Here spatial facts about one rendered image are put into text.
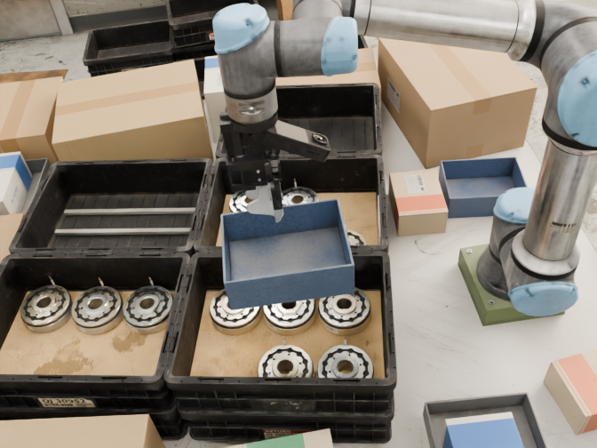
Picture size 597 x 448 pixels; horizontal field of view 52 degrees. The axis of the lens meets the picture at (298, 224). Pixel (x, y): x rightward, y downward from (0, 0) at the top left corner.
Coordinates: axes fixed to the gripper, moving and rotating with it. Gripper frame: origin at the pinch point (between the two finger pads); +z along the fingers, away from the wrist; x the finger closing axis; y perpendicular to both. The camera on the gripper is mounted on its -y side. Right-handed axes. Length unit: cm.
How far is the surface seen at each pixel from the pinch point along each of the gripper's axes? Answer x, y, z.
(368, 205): -30.8, -20.4, 26.8
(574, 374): 15, -52, 36
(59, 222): -38, 54, 26
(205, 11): -210, 25, 46
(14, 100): -90, 75, 19
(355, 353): 10.6, -10.5, 26.9
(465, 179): -50, -51, 38
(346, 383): 21.1, -7.3, 20.6
